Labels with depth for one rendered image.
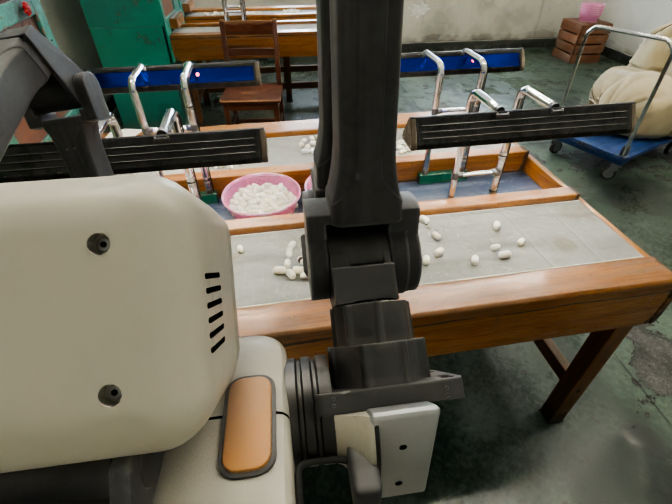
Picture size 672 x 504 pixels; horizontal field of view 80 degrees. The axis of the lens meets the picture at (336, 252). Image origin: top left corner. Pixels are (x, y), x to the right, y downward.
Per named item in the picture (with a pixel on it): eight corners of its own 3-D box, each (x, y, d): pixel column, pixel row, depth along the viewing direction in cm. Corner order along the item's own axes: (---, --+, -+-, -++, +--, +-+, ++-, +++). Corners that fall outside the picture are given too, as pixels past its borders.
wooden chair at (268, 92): (229, 160, 315) (205, 32, 256) (237, 137, 348) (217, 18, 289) (285, 159, 317) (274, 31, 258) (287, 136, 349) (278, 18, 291)
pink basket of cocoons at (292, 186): (315, 222, 138) (314, 199, 132) (242, 247, 127) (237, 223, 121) (282, 187, 155) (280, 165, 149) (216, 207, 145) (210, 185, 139)
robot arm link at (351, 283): (338, 323, 33) (401, 316, 33) (325, 206, 35) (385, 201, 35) (330, 327, 42) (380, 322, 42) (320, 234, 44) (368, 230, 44)
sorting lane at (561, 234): (641, 262, 116) (645, 256, 114) (-53, 350, 92) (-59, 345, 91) (577, 205, 138) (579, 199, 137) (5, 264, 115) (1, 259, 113)
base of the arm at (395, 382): (312, 418, 29) (469, 397, 31) (302, 307, 31) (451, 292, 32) (310, 401, 38) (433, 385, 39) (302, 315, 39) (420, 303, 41)
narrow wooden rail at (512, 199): (569, 220, 142) (581, 193, 135) (17, 281, 119) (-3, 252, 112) (560, 211, 146) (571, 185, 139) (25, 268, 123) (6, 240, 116)
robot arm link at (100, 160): (4, 82, 57) (76, 71, 56) (31, 81, 62) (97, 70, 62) (115, 327, 75) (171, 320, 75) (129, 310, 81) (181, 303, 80)
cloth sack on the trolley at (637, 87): (698, 141, 292) (731, 88, 268) (607, 148, 284) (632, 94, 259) (642, 112, 335) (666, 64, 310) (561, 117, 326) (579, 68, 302)
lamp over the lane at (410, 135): (633, 133, 107) (647, 107, 102) (410, 151, 99) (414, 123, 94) (612, 122, 113) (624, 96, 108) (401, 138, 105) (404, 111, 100)
